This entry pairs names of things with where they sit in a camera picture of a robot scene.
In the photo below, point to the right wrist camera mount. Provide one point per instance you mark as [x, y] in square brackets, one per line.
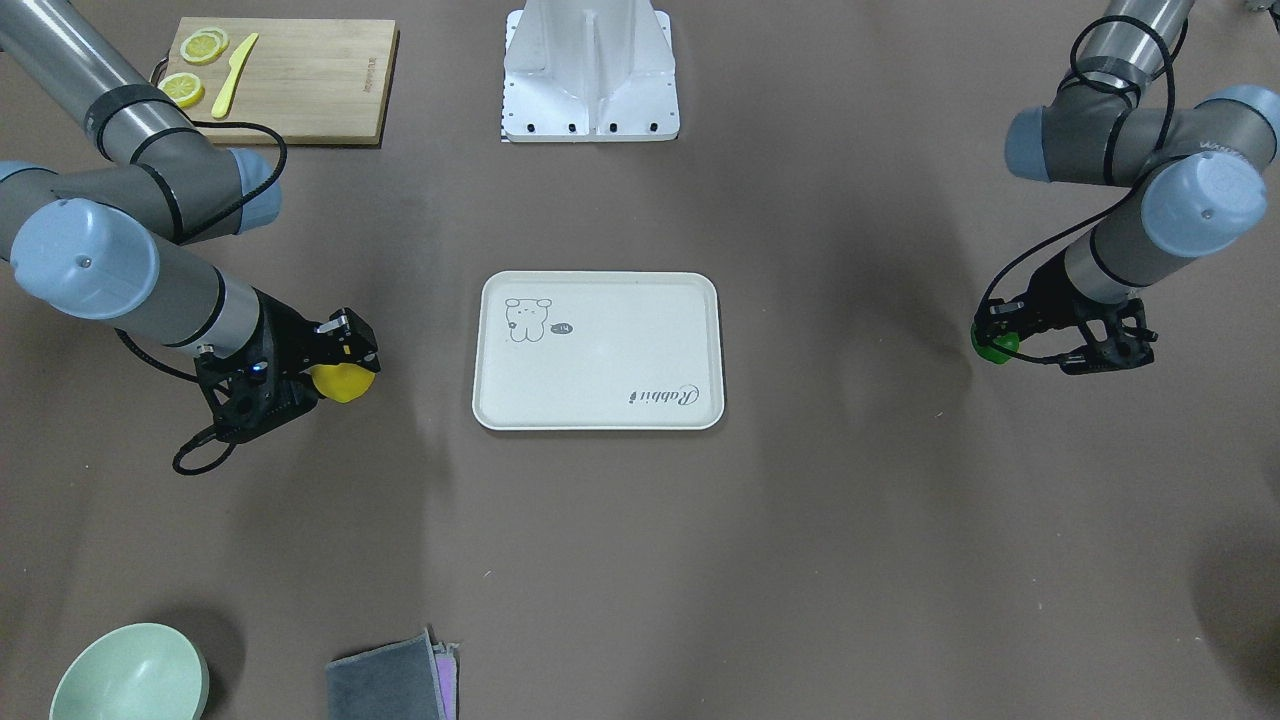
[247, 398]

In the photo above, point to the wooden cutting board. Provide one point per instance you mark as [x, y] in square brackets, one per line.
[319, 82]

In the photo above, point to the grey folded cloth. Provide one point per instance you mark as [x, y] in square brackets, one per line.
[412, 679]

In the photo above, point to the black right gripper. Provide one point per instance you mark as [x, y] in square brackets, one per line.
[289, 337]

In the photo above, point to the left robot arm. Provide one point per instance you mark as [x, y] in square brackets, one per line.
[1194, 178]

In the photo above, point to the green lime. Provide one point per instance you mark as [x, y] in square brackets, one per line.
[997, 347]

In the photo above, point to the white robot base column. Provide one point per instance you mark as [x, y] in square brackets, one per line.
[589, 71]

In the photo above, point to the cream rabbit tray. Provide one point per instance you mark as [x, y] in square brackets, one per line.
[598, 351]

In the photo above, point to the mint green bowl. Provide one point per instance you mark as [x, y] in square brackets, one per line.
[139, 671]

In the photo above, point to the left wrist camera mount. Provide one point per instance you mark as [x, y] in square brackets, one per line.
[1105, 340]

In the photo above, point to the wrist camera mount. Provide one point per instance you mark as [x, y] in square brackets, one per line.
[247, 398]
[1105, 340]

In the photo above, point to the lemon slice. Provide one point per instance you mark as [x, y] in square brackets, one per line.
[185, 89]
[206, 44]

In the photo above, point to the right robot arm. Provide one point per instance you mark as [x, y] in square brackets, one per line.
[111, 245]

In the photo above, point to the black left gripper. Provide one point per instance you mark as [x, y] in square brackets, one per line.
[1046, 300]

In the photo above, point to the yellow plastic knife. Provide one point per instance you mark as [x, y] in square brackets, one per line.
[225, 98]

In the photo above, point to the yellow lemon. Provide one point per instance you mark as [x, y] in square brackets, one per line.
[341, 383]

